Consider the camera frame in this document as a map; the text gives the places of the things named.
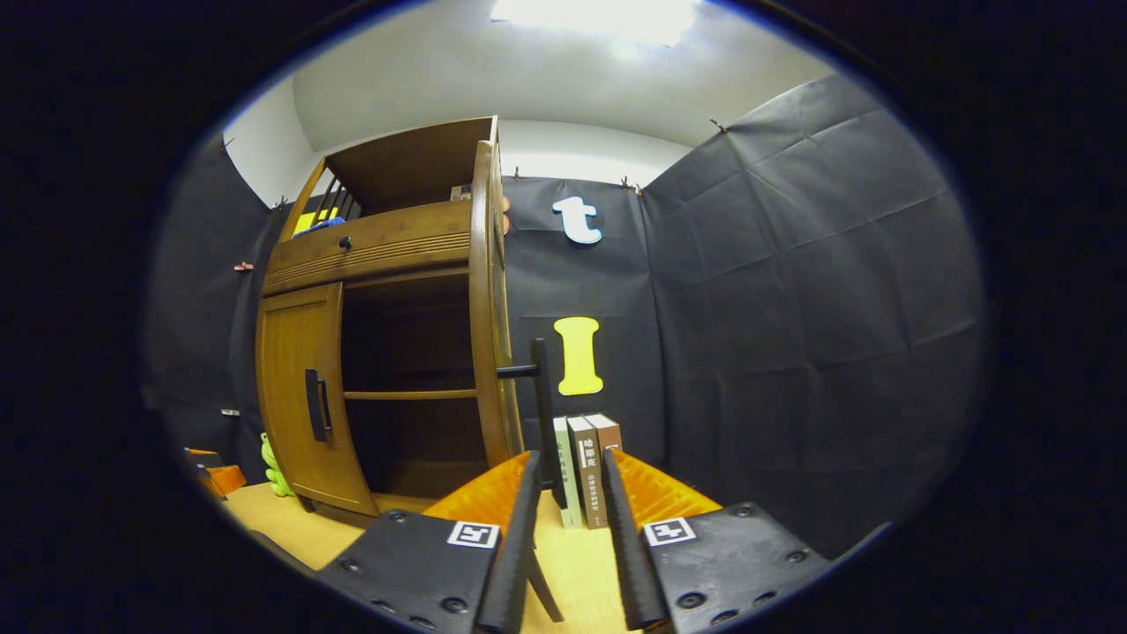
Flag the dark brown book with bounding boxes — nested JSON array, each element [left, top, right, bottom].
[[586, 413, 624, 455]]

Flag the white book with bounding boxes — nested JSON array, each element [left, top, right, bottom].
[[552, 417, 584, 530]]

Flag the wooden double-door shoe cabinet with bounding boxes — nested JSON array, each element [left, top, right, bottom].
[[255, 116, 513, 529]]

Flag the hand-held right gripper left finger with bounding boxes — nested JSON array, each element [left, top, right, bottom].
[[315, 449, 543, 634]]

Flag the wooden inner shelf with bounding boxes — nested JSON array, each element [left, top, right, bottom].
[[343, 388, 479, 402]]

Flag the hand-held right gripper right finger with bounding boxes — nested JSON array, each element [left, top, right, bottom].
[[601, 447, 833, 634]]

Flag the ceiling light panel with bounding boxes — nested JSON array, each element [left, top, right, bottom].
[[490, 0, 703, 48]]

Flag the wooden drawer with black knob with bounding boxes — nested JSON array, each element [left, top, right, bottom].
[[262, 201, 473, 296]]

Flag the wooden cabinet door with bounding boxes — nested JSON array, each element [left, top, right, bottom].
[[467, 139, 570, 623], [255, 282, 379, 519]]

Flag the green frog plush toy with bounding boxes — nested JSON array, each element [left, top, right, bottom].
[[260, 431, 297, 498]]

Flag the tan book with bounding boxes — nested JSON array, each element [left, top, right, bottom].
[[568, 416, 610, 530]]

